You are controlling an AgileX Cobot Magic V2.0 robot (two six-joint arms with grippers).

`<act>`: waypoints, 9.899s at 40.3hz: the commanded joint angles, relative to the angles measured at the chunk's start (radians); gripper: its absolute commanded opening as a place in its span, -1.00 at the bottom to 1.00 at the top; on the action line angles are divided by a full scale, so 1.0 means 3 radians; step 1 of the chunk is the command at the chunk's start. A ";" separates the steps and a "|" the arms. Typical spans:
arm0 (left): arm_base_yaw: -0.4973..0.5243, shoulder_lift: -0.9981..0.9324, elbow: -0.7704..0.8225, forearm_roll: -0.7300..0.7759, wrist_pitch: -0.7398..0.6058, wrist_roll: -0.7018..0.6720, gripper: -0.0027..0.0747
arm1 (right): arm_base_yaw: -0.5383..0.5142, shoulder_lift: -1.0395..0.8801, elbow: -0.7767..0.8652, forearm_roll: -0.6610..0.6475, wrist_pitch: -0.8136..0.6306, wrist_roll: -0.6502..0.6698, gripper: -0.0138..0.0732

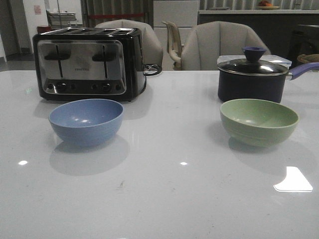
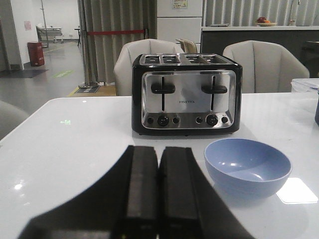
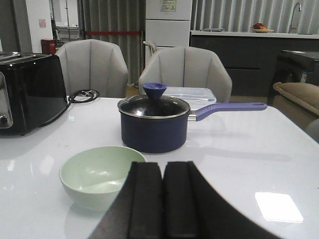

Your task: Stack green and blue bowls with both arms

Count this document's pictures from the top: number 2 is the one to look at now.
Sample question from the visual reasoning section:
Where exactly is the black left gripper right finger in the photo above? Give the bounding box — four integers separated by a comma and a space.
159, 147, 252, 239

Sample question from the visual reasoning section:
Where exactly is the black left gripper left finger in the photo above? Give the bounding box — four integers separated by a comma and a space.
19, 145, 158, 239

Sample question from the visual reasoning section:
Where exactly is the blue bowl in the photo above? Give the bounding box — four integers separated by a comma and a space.
204, 138, 293, 198

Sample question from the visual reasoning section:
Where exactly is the black and steel toaster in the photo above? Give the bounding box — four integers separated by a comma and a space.
132, 53, 243, 136

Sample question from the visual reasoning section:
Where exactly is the beige armchair left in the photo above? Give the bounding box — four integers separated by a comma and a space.
113, 38, 184, 97

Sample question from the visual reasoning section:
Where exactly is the beige armchair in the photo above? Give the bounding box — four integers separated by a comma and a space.
223, 40, 310, 93
113, 38, 184, 97

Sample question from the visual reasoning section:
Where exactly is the beige chair at left edge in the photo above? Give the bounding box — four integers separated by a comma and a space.
0, 101, 30, 139

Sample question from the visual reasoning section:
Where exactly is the dark blue saucepan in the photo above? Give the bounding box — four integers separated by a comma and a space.
315, 100, 319, 126

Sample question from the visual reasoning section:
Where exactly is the beige armchair right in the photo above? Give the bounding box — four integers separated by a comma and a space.
223, 40, 310, 93

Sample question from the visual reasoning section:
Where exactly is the cream office chair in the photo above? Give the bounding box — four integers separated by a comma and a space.
176, 38, 198, 53

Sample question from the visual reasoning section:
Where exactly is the clear plastic container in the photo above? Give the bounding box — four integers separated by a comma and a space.
291, 78, 319, 94

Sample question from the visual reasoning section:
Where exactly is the red trash bin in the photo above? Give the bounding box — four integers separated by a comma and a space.
27, 41, 45, 67

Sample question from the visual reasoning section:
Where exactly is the metal cart in hallway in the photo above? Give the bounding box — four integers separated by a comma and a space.
36, 26, 64, 48

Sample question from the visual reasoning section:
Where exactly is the white refrigerator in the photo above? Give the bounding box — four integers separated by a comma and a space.
157, 0, 203, 51

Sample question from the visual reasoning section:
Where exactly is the fruit bowl on counter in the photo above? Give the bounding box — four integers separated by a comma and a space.
255, 16, 277, 27

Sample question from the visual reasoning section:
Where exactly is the dark counter cabinet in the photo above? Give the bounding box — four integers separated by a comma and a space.
200, 26, 319, 78

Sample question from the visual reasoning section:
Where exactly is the red barrier belt post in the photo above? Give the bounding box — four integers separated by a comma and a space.
78, 28, 149, 89

